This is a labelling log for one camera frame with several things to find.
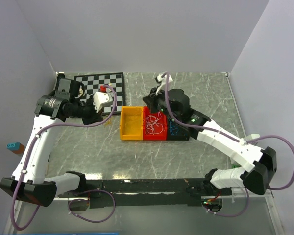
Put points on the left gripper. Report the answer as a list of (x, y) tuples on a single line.
[(94, 117)]

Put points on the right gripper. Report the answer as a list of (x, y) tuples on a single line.
[(151, 100)]

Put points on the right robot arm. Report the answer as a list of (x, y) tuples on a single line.
[(257, 166)]

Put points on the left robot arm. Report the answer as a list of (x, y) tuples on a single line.
[(28, 182)]

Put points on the red plastic bin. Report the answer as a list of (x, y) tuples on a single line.
[(154, 126)]

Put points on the black white chessboard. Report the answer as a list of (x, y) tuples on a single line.
[(92, 83)]

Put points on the yellow plastic bin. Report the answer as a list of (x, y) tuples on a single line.
[(131, 123)]

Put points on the black plastic bin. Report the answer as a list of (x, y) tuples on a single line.
[(175, 132)]

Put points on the black marker orange cap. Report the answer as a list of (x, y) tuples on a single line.
[(56, 78)]

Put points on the toy brick structure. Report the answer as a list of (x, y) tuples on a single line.
[(16, 147)]

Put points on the green small block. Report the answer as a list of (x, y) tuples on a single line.
[(235, 166)]

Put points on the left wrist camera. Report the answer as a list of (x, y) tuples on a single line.
[(102, 99)]

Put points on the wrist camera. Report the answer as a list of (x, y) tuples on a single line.
[(162, 79), (102, 99)]

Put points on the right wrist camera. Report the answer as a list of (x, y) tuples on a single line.
[(162, 79)]

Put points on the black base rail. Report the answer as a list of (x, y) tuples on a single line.
[(150, 192)]

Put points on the grey white wall bracket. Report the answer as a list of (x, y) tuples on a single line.
[(251, 138)]

